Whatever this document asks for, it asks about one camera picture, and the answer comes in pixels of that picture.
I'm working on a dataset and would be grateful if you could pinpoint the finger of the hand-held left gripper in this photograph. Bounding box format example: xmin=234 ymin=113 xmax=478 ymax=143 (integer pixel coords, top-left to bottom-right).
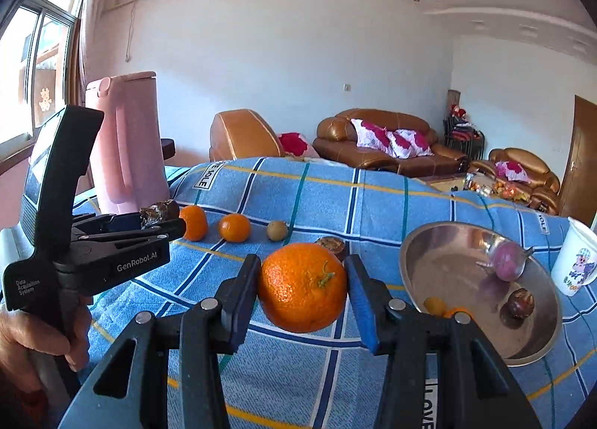
xmin=72 ymin=211 xmax=146 ymax=236
xmin=77 ymin=218 xmax=187 ymax=250

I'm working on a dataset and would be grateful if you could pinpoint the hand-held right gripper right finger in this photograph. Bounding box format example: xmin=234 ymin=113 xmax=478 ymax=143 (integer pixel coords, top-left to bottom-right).
xmin=344 ymin=254 xmax=544 ymax=429

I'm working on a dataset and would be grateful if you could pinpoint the brown leather armchair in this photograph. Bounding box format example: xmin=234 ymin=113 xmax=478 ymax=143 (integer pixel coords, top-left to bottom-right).
xmin=469 ymin=147 xmax=561 ymax=216

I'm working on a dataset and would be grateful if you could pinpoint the dark brown water chestnut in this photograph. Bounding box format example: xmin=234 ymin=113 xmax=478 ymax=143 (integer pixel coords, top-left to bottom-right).
xmin=500 ymin=288 xmax=535 ymax=320
xmin=314 ymin=236 xmax=348 ymax=262
xmin=140 ymin=199 xmax=181 ymax=229

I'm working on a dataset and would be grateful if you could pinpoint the pink kettle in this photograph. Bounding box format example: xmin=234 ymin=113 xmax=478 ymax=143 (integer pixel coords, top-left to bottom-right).
xmin=85 ymin=71 xmax=169 ymax=216

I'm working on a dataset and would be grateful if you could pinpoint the small orange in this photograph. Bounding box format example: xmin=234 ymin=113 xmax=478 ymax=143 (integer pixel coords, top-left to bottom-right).
xmin=179 ymin=205 xmax=209 ymax=242
xmin=218 ymin=213 xmax=253 ymax=243

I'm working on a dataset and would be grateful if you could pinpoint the person's left hand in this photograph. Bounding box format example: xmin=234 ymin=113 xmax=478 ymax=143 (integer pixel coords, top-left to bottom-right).
xmin=0 ymin=296 xmax=94 ymax=392

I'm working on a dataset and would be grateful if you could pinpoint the pile of colourful snacks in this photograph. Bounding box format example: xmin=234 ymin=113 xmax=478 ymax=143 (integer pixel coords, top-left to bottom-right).
xmin=464 ymin=173 xmax=532 ymax=203

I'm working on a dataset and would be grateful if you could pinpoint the stack of dark chairs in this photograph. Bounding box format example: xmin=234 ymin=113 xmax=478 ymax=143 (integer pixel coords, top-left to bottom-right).
xmin=443 ymin=116 xmax=486 ymax=161

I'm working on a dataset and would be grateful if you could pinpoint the brown wooden door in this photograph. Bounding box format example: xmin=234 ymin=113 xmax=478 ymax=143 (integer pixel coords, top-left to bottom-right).
xmin=558 ymin=95 xmax=597 ymax=229

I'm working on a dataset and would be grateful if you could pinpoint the coffee table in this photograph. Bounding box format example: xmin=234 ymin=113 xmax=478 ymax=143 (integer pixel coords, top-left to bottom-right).
xmin=420 ymin=172 xmax=532 ymax=206

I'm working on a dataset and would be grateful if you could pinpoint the long brown leather sofa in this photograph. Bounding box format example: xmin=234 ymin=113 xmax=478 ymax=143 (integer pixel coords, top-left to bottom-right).
xmin=312 ymin=108 xmax=469 ymax=178

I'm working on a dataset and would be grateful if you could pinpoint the stainless steel bowl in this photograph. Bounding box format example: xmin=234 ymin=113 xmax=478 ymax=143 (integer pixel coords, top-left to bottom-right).
xmin=400 ymin=221 xmax=563 ymax=367

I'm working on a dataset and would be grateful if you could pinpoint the tan leather sofa section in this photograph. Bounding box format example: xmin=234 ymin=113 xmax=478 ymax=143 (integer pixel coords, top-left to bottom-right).
xmin=209 ymin=109 xmax=322 ymax=163

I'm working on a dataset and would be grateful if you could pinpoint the window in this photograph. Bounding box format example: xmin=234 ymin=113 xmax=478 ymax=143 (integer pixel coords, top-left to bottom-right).
xmin=0 ymin=0 xmax=89 ymax=164

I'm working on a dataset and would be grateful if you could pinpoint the air conditioner hose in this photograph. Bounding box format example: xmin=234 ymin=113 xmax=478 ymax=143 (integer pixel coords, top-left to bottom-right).
xmin=127 ymin=0 xmax=140 ymax=63

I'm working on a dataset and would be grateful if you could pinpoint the pink pillow with red rose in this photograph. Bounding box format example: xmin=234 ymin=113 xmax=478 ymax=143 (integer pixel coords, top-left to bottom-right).
xmin=278 ymin=132 xmax=320 ymax=159

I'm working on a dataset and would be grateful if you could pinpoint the white pillow with magenta flowers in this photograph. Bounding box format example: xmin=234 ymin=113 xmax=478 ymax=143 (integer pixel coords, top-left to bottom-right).
xmin=385 ymin=130 xmax=411 ymax=156
xmin=351 ymin=118 xmax=390 ymax=150
xmin=494 ymin=161 xmax=531 ymax=183
xmin=396 ymin=129 xmax=434 ymax=158

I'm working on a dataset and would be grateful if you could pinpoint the blue plaid blanket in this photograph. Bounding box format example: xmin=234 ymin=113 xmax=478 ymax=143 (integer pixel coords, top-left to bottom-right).
xmin=58 ymin=156 xmax=597 ymax=429

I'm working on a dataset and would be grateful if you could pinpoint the purple red onion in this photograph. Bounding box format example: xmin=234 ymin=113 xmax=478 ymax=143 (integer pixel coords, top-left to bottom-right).
xmin=476 ymin=241 xmax=537 ymax=282

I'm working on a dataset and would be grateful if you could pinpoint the large orange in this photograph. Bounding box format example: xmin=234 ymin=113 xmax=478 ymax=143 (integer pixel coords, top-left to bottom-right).
xmin=257 ymin=243 xmax=348 ymax=334

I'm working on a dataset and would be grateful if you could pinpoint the white cartoon print cup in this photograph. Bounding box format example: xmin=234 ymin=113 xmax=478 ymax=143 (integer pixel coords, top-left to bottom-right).
xmin=550 ymin=217 xmax=597 ymax=298

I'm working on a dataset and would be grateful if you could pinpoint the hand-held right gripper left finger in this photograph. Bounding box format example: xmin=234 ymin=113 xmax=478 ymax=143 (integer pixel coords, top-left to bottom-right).
xmin=58 ymin=254 xmax=262 ymax=429

